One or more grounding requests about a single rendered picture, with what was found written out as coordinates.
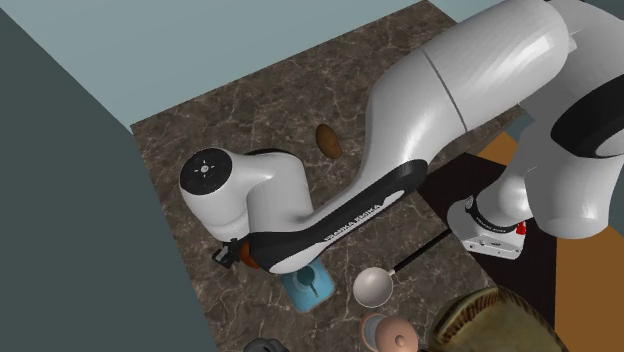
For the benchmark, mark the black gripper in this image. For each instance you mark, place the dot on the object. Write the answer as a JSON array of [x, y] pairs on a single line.
[[227, 254]]

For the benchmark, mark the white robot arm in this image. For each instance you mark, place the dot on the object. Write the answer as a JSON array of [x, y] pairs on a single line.
[[414, 112]]

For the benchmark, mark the blue square container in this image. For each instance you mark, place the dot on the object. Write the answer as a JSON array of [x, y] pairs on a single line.
[[307, 295]]

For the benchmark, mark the black round object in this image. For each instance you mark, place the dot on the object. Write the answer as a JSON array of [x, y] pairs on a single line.
[[265, 346]]

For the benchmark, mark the brown potato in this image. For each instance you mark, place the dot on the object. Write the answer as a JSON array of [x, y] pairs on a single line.
[[328, 141]]

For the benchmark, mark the pink lidded pot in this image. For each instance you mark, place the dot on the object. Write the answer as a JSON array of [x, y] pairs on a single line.
[[395, 334]]

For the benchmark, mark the olive green ribbed vase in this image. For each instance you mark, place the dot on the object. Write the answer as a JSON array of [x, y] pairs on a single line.
[[507, 326]]

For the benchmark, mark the dark robot stand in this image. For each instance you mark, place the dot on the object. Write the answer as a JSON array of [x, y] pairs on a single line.
[[536, 282]]

